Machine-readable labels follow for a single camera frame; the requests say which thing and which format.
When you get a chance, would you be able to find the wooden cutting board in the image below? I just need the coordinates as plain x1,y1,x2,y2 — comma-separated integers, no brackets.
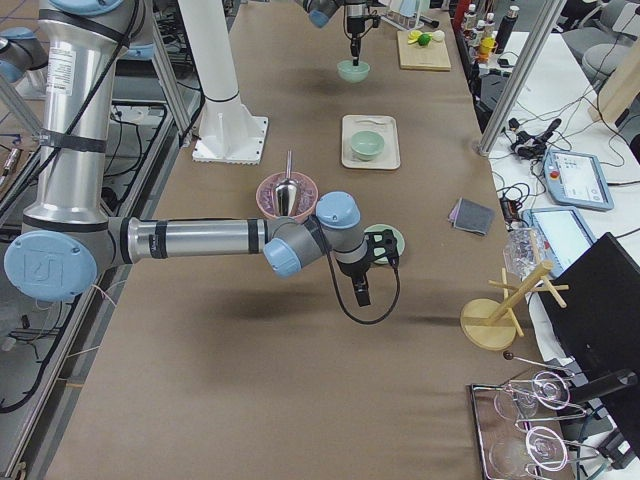
396,31,451,71

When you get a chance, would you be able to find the clear wine glass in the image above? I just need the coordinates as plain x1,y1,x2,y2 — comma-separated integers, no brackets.
489,426,568,479
493,371,570,421

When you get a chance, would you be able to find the grey folded cloth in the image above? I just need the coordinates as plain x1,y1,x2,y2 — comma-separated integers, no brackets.
448,198,495,236

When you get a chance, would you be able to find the green bowl on tray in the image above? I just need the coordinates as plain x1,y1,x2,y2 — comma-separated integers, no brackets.
349,130,385,162

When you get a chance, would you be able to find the blue teach pendant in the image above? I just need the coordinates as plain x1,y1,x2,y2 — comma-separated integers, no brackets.
543,149,614,211
521,206,596,277

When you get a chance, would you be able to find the blue teach pendant near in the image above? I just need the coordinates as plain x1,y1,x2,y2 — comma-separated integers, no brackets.
521,206,596,277

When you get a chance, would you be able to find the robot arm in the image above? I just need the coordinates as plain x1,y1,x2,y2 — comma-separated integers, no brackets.
297,0,381,67
4,1,373,305

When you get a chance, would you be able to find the wooden cup rack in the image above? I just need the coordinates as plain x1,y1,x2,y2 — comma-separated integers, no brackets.
460,260,569,351

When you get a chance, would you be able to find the blue teach pendant far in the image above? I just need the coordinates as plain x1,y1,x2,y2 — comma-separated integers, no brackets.
543,149,614,211

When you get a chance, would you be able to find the white garlic bulb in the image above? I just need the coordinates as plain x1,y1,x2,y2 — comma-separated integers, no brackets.
431,30,445,42

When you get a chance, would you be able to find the metal glass rack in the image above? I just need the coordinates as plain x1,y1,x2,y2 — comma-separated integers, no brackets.
469,350,612,479

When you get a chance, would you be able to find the black monitor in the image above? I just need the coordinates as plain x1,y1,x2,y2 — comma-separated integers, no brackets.
541,233,639,453

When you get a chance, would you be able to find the cream rectangular serving tray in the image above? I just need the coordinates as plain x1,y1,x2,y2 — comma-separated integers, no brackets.
341,115,401,170

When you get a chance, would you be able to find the green lime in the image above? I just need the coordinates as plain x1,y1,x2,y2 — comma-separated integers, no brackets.
417,33,432,46

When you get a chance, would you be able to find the metal ice scoop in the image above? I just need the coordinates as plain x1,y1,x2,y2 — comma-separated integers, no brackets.
273,150,299,216

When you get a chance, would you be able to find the aluminium frame post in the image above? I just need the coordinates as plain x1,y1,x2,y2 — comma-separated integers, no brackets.
477,0,566,157

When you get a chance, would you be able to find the lemon slice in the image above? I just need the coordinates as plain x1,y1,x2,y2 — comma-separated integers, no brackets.
407,30,423,44

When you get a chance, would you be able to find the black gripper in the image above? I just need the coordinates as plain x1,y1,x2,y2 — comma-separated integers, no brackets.
343,0,378,67
338,260,371,307

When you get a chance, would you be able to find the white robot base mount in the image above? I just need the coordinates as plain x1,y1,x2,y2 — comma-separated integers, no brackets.
192,98,269,165

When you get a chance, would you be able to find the clear wine glass upper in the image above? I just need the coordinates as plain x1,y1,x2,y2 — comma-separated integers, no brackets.
493,371,570,421

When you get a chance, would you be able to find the clear wine glass lower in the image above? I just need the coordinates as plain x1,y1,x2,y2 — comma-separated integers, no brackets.
489,426,568,479

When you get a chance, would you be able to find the green bowl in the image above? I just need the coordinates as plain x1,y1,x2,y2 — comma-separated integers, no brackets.
349,130,385,162
364,223,406,265
337,60,370,83

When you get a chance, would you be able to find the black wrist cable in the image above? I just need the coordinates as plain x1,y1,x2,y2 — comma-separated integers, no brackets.
319,234,402,325

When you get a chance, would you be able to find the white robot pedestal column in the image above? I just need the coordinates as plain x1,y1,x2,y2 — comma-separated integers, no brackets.
178,0,239,103

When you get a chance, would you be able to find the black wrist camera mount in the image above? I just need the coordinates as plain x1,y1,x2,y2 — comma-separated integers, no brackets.
365,229,400,270

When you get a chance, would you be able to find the pink bowl with ice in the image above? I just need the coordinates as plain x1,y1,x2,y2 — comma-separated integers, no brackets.
256,172,319,223

